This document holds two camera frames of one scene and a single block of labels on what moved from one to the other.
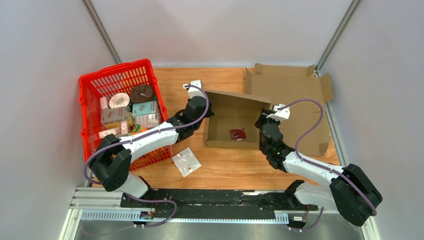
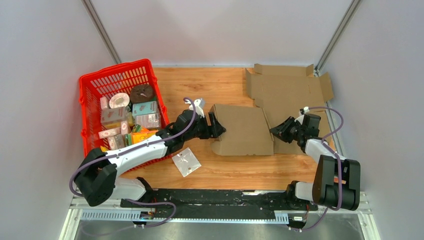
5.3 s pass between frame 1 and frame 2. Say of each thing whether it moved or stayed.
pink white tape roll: stayed
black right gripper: moved
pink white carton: stayed
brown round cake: stayed
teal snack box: stayed
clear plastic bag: stayed
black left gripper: moved
